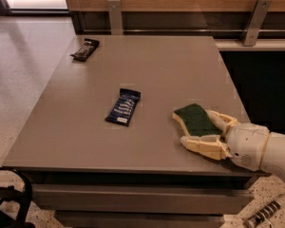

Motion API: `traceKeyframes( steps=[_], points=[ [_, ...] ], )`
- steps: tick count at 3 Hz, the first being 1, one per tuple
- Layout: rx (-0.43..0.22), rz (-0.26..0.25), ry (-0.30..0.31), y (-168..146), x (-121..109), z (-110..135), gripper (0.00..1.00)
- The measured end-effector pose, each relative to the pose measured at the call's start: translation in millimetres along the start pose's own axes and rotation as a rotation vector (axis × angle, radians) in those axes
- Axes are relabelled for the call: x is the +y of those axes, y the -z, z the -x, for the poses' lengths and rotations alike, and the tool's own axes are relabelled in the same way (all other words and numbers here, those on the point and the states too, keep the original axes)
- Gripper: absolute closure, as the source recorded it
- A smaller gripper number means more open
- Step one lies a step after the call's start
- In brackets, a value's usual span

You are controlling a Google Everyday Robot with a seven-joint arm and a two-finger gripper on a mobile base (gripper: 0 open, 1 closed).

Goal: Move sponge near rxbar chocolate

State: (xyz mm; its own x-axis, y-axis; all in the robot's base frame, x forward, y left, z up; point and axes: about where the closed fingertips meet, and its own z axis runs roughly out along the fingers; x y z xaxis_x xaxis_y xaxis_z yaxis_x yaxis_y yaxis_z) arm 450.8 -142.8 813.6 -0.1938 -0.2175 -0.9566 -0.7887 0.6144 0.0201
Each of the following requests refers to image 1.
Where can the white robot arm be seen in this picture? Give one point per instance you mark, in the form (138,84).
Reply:
(273,157)

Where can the grey table with drawers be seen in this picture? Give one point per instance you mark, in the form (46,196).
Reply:
(96,174)

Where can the blue snack bar wrapper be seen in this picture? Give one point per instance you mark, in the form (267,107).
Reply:
(123,110)

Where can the green and yellow sponge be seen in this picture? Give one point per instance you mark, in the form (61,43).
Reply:
(195,121)

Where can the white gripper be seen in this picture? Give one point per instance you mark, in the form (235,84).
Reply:
(247,144)

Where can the left metal wall bracket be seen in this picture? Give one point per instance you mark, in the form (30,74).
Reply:
(115,17)

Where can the striped tube on floor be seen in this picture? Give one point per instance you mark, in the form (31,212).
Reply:
(266,212)

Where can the right metal wall bracket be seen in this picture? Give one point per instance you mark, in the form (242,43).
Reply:
(258,15)

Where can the metal wall bracket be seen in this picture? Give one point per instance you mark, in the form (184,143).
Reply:
(115,17)
(258,15)

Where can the black chocolate rxbar wrapper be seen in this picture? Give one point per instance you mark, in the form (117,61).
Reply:
(86,49)

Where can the black chair frame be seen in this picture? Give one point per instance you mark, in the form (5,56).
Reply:
(22,198)

